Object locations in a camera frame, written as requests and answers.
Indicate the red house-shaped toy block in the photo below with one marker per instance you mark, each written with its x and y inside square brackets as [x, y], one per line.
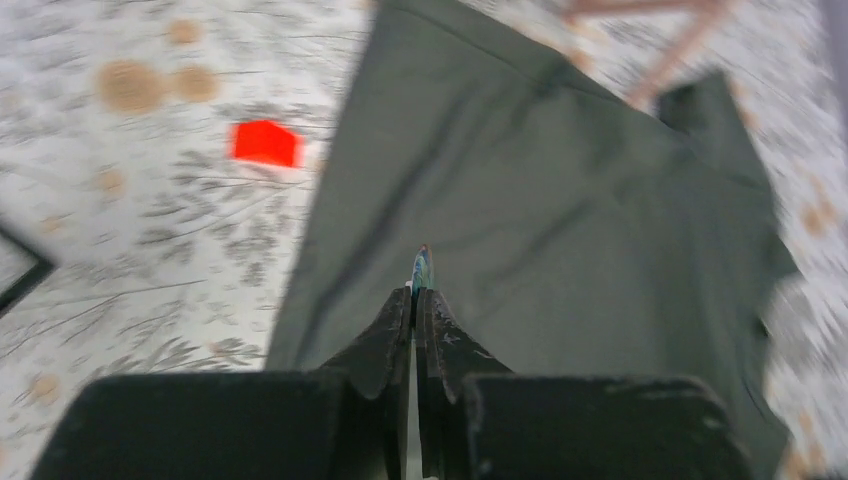
[266, 142]

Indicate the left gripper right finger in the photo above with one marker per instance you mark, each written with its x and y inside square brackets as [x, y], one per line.
[462, 406]

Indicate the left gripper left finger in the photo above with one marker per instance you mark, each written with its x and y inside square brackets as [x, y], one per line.
[372, 420]

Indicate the round brooch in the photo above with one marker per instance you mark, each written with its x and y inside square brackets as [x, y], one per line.
[423, 272]

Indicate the black frame display box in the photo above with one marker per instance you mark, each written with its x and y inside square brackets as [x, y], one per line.
[24, 265]

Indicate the dark grey t-shirt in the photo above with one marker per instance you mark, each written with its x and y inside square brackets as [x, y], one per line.
[571, 233]

